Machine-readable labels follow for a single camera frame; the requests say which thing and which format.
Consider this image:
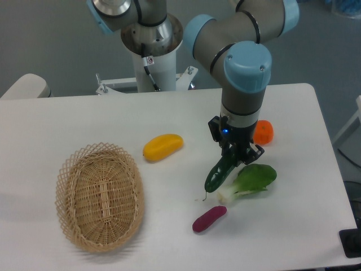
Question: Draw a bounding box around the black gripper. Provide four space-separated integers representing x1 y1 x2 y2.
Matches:
208 116 265 167

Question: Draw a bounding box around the green cucumber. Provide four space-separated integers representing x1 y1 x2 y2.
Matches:
204 147 237 193

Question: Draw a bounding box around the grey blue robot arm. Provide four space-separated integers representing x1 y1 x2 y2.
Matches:
87 1 299 166

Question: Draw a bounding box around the orange tangerine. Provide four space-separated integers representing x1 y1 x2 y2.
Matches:
253 120 274 145

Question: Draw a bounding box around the green bok choy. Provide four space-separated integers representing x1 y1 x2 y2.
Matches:
217 164 278 204

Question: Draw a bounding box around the yellow mango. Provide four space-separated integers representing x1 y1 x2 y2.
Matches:
143 134 184 162

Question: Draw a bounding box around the purple sweet potato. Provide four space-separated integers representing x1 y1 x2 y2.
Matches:
192 206 227 233

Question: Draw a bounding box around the white furniture right edge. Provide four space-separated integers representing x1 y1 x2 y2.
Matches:
331 96 360 146

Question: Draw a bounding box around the woven wicker basket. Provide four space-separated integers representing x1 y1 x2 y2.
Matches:
55 142 145 252

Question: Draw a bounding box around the black device table corner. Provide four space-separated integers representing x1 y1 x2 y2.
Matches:
339 229 360 258

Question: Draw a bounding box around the white chair left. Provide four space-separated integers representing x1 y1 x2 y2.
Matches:
1 73 53 100

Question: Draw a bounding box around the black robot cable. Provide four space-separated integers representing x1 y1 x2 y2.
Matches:
140 42 161 93

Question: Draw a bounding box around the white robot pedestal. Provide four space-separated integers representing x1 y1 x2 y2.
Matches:
96 14 198 95

